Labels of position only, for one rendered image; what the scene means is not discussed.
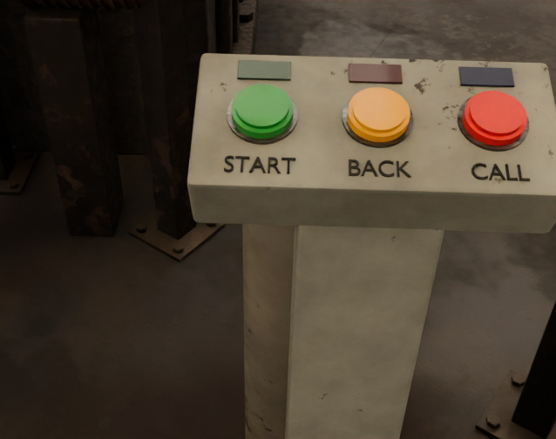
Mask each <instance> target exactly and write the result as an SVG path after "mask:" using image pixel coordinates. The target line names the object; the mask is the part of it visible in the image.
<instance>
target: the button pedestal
mask: <svg viewBox="0 0 556 439"><path fill-rule="evenodd" d="M239 60H258V61H288V62H291V80H290V81H282V80H253V79H238V78H237V76H238V63H239ZM349 64H400V65H402V74H403V83H402V84H372V83H350V82H349ZM459 66H466V67H496V68H512V75H513V80H514V85H515V86H514V87H490V86H461V84H460V76H459V69H458V67H459ZM254 84H270V85H273V86H276V87H278V88H280V89H282V90H283V91H285V92H286V93H287V94H288V95H289V97H290V98H291V100H292V103H293V107H294V112H293V119H292V122H291V124H290V126H289V127H288V129H287V130H286V131H285V132H283V133H281V134H280V135H278V136H275V137H272V138H251V137H249V136H247V135H245V134H243V133H242V132H240V131H239V130H238V129H237V128H236V126H235V125H234V122H233V120H232V112H231V106H232V102H233V100H234V97H235V96H236V95H237V94H238V93H239V92H240V91H241V90H243V89H245V88H247V87H249V86H251V85H254ZM373 87H379V88H385V89H389V90H392V91H394V92H396V93H397V94H399V95H400V96H401V97H403V98H404V100H405V101H406V102H407V104H408V106H409V108H410V120H409V123H408V126H407V128H406V130H405V132H404V133H403V134H402V135H401V136H400V137H398V138H396V139H394V140H391V141H388V142H373V141H368V140H367V139H364V138H361V137H360V136H358V135H357V134H356V133H354V132H353V130H352V129H351V128H350V126H349V122H348V119H347V113H348V107H349V102H350V100H351V99H352V98H353V97H354V96H355V95H356V94H357V93H358V92H359V91H362V90H365V89H368V88H373ZM482 91H500V92H503V93H506V94H508V95H510V96H512V97H514V98H516V99H517V100H518V101H519V102H520V103H521V104H522V105H523V107H524V108H525V111H526V115H527V124H526V127H525V129H524V131H523V133H522V135H521V136H520V138H519V139H517V140H516V141H515V142H513V143H511V144H509V145H487V144H485V143H482V142H480V141H478V140H476V139H475V138H474V137H473V136H472V135H471V134H470V133H469V132H468V131H467V130H466V129H465V127H464V123H463V112H464V108H465V106H466V103H467V102H468V100H469V99H470V98H471V97H473V96H474V95H476V94H478V93H480V92H482ZM187 187H188V192H189V198H190V203H191V207H192V213H193V219H194V221H196V222H199V223H222V224H251V225H280V226H295V237H294V256H293V275H292V294H291V314H290V333H289V352H288V390H287V409H286V428H285V439H399V437H400V434H401V429H402V426H403V418H404V414H405V410H406V405H407V401H408V397H409V393H410V385H411V382H412V377H413V374H414V369H415V365H416V361H417V353H418V350H419V345H420V341H421V337H422V332H423V329H424V321H425V317H426V313H427V309H428V305H429V300H430V297H431V289H432V285H433V281H434V277H435V272H436V268H437V261H438V257H439V253H440V248H441V245H442V240H443V236H444V230H452V231H481V232H510V233H548V232H550V230H551V229H552V227H553V225H554V224H555V223H556V106H555V103H554V98H553V90H552V86H551V81H550V77H549V72H548V68H547V65H546V64H543V63H516V62H486V61H457V60H427V59H396V58H366V57H308V56H278V55H248V54H218V53H205V54H202V56H201V58H200V69H199V77H198V85H197V94H196V102H195V110H194V119H193V134H192V142H191V151H190V159H189V167H188V175H187Z"/></svg>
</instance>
